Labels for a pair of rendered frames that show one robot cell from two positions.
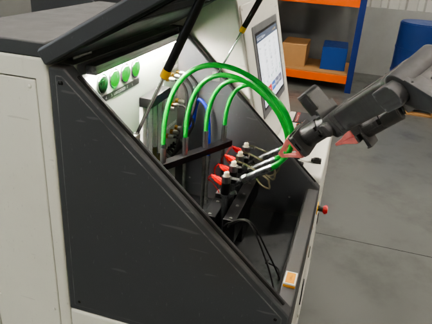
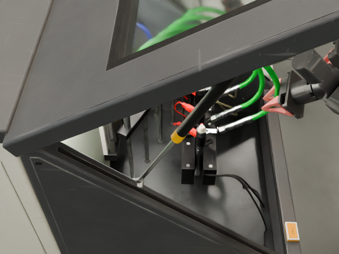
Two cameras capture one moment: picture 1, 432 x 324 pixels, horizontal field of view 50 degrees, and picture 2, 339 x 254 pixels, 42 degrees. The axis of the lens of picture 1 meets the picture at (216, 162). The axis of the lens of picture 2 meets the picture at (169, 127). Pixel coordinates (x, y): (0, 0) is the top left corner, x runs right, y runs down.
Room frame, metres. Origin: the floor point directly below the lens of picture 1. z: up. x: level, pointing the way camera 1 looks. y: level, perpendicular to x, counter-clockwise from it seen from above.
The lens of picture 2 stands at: (0.50, 0.23, 2.01)
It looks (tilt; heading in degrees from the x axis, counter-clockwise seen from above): 50 degrees down; 346
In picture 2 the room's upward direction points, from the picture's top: straight up
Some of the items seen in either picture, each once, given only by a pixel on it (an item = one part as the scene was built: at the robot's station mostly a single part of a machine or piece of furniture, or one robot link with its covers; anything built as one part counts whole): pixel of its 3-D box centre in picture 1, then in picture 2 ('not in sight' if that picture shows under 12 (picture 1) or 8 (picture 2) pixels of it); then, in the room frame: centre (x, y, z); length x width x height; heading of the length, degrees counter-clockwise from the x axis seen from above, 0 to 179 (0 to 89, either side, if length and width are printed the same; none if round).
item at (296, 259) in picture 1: (297, 257); (274, 178); (1.15, -0.26, 0.87); 0.62 x 0.04 x 0.16; 164
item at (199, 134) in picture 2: (227, 207); (203, 153); (1.21, -0.04, 0.99); 0.05 x 0.03 x 0.21; 74
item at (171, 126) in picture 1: (174, 103); not in sight; (1.52, 0.16, 1.20); 0.13 x 0.03 x 0.31; 164
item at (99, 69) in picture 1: (143, 49); not in sight; (1.29, 0.22, 1.43); 0.54 x 0.03 x 0.02; 164
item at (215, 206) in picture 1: (232, 211); (197, 138); (1.33, -0.07, 0.91); 0.34 x 0.10 x 0.15; 164
